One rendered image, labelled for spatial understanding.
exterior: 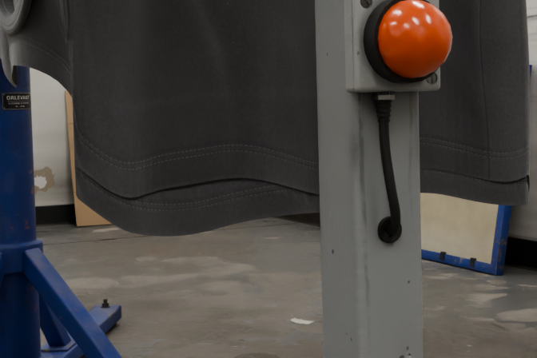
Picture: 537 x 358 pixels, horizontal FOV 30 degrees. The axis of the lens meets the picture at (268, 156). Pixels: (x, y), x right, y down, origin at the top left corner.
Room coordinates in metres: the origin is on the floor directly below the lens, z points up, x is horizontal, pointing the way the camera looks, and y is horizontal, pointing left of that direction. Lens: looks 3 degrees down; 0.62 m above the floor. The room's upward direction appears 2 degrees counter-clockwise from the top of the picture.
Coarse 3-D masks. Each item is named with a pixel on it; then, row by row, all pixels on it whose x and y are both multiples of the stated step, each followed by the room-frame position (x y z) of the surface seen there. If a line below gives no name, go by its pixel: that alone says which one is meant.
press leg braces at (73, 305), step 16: (0, 256) 1.95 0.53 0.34; (32, 256) 1.97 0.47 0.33; (0, 272) 1.94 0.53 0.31; (32, 272) 1.96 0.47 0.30; (48, 272) 1.96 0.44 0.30; (48, 288) 1.94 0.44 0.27; (64, 288) 1.95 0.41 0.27; (48, 304) 1.94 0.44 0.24; (64, 304) 1.92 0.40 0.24; (80, 304) 1.94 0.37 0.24; (48, 320) 2.28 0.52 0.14; (64, 320) 1.92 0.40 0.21; (80, 320) 1.90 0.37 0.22; (48, 336) 2.33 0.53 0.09; (64, 336) 2.36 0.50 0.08; (80, 336) 1.90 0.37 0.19; (96, 336) 1.89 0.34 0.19; (96, 352) 1.87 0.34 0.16; (112, 352) 1.88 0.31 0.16
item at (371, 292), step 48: (336, 0) 0.51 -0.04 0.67; (384, 0) 0.49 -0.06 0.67; (432, 0) 0.50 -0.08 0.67; (336, 48) 0.51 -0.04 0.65; (336, 96) 0.51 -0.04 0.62; (336, 144) 0.51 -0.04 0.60; (336, 192) 0.51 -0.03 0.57; (384, 192) 0.50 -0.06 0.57; (336, 240) 0.51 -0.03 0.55; (336, 288) 0.52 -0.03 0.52; (384, 288) 0.50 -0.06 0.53; (336, 336) 0.52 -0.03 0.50; (384, 336) 0.50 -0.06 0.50
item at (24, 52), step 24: (0, 0) 0.86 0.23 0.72; (24, 0) 0.77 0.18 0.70; (48, 0) 0.77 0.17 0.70; (0, 24) 0.86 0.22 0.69; (24, 24) 0.80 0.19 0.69; (48, 24) 0.78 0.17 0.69; (0, 48) 0.98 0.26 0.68; (24, 48) 0.80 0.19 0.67; (48, 48) 0.79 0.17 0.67; (48, 72) 0.79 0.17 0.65
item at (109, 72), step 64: (64, 0) 0.73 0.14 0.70; (128, 0) 0.75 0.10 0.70; (192, 0) 0.78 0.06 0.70; (256, 0) 0.79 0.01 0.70; (448, 0) 0.89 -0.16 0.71; (512, 0) 0.90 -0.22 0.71; (128, 64) 0.75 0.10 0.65; (192, 64) 0.78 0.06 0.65; (256, 64) 0.79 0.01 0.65; (448, 64) 0.89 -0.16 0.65; (512, 64) 0.90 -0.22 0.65; (128, 128) 0.75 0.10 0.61; (192, 128) 0.78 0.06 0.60; (256, 128) 0.79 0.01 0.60; (448, 128) 0.89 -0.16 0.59; (512, 128) 0.90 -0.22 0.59; (128, 192) 0.74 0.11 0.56; (192, 192) 0.78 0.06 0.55; (256, 192) 0.79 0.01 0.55; (448, 192) 0.89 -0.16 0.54; (512, 192) 0.90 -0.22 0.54
